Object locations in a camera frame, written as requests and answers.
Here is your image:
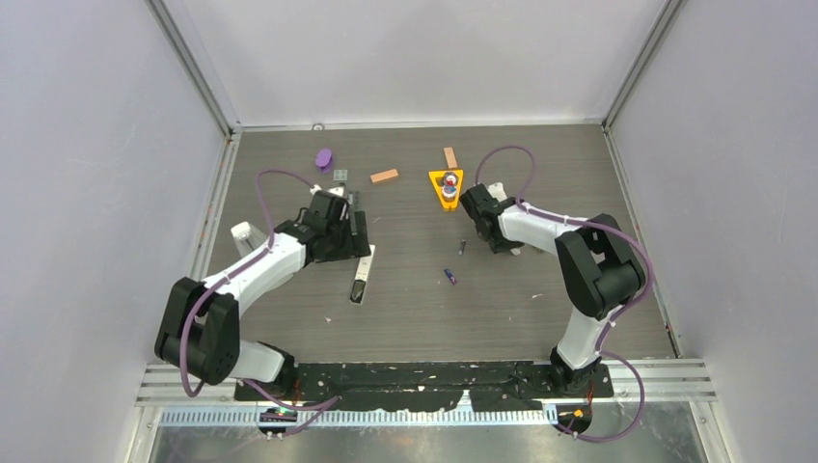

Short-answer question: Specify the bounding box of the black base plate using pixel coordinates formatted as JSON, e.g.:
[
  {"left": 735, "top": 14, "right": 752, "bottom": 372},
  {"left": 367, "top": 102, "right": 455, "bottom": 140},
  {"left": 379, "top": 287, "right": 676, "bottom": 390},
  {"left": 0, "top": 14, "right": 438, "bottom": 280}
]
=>
[{"left": 234, "top": 361, "right": 614, "bottom": 412}]

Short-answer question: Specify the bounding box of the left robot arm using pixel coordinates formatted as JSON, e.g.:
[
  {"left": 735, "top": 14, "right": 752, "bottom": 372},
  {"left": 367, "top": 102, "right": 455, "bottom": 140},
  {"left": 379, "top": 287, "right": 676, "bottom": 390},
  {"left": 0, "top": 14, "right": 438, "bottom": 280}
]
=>
[{"left": 154, "top": 190, "right": 372, "bottom": 399}]

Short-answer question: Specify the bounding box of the wooden block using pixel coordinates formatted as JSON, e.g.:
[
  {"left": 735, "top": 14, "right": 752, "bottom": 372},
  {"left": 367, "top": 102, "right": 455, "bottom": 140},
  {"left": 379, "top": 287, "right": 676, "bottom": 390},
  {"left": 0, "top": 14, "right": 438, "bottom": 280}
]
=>
[{"left": 369, "top": 169, "right": 399, "bottom": 184}]

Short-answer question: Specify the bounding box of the slim white remote control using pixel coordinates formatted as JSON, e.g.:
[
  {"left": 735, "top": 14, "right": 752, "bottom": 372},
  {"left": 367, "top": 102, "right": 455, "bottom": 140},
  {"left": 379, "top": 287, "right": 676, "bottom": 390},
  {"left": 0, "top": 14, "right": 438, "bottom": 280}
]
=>
[{"left": 349, "top": 244, "right": 376, "bottom": 305}]

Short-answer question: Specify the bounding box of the thin wooden stick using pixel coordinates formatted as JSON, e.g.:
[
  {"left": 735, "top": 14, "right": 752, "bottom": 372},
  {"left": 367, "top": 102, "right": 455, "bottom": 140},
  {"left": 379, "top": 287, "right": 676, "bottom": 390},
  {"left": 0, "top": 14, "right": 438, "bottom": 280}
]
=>
[{"left": 443, "top": 147, "right": 458, "bottom": 170}]

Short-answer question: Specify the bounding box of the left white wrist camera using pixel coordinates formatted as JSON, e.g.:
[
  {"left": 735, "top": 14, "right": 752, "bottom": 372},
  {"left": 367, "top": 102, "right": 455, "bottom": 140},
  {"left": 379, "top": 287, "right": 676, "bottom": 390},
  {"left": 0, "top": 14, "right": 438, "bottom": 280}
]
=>
[{"left": 310, "top": 184, "right": 347, "bottom": 200}]

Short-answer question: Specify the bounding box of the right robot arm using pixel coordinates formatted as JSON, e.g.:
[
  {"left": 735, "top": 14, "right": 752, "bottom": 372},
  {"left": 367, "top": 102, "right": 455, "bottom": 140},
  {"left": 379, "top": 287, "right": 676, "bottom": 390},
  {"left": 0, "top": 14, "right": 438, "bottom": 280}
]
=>
[{"left": 460, "top": 183, "right": 648, "bottom": 396}]

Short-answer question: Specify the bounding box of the orange toy board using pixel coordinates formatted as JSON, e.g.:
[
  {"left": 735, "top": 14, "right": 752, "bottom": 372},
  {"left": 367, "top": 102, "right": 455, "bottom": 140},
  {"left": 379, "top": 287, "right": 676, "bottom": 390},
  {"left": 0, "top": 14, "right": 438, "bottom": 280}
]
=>
[{"left": 428, "top": 169, "right": 464, "bottom": 212}]

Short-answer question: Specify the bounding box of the white metronome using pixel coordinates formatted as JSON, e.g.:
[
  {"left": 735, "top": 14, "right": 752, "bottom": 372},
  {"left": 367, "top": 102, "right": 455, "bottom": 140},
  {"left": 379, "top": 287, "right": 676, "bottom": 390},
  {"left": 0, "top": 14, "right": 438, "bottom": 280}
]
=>
[{"left": 231, "top": 221, "right": 268, "bottom": 259}]

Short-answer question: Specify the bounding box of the purple battery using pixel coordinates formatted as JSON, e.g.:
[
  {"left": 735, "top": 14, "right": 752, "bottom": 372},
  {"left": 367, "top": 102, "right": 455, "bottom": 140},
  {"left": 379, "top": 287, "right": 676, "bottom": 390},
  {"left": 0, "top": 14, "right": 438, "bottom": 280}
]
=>
[{"left": 444, "top": 268, "right": 457, "bottom": 286}]

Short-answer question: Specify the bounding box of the purple cap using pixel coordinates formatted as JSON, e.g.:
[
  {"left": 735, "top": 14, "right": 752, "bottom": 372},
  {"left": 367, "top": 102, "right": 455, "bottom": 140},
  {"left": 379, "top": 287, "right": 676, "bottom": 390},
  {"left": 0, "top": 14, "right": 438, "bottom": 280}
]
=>
[{"left": 314, "top": 149, "right": 334, "bottom": 172}]

